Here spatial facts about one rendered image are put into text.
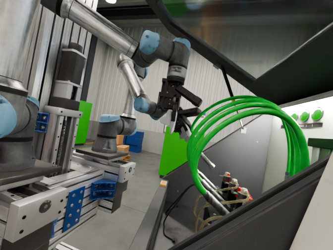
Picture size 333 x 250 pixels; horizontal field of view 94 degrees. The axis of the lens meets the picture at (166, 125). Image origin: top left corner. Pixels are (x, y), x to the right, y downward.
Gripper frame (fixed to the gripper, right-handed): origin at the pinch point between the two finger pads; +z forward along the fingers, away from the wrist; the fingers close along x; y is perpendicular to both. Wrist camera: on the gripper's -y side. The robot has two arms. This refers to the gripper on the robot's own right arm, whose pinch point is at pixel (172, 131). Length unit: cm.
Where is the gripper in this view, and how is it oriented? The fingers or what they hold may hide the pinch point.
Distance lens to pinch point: 60.7
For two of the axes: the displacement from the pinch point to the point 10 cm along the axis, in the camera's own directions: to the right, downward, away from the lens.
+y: -9.8, -1.6, 1.2
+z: -1.7, 9.9, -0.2
